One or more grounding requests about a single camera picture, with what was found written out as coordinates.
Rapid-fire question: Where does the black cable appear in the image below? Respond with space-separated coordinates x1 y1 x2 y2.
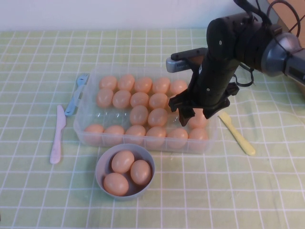
233 0 273 26
266 0 301 38
233 62 257 88

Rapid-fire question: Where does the beige egg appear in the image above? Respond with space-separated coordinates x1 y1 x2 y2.
166 128 189 149
134 76 153 94
99 75 118 91
112 90 132 109
169 79 188 95
117 74 135 91
145 126 167 148
130 92 150 108
124 125 146 146
130 105 149 126
96 88 114 107
147 108 169 127
188 128 210 150
103 125 125 146
111 150 135 174
149 93 169 110
152 77 171 94
188 108 208 129
83 124 105 145
130 159 153 186
103 172 130 197

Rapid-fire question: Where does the pale pink plastic knife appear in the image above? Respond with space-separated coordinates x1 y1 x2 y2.
49 104 67 165

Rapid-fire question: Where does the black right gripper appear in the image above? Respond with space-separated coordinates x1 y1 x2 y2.
168 55 240 127

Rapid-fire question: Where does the grey blue bowl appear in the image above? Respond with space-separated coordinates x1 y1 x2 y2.
95 143 156 201

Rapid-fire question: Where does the clear plastic egg box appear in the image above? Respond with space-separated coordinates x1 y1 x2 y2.
73 65 216 155

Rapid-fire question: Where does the green white checkered tablecloth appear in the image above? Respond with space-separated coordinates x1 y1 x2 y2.
0 29 305 229

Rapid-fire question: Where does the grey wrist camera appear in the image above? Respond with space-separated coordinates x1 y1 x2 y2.
166 47 208 73

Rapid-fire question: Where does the yellow plastic knife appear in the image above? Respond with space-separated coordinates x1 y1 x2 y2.
218 112 256 156

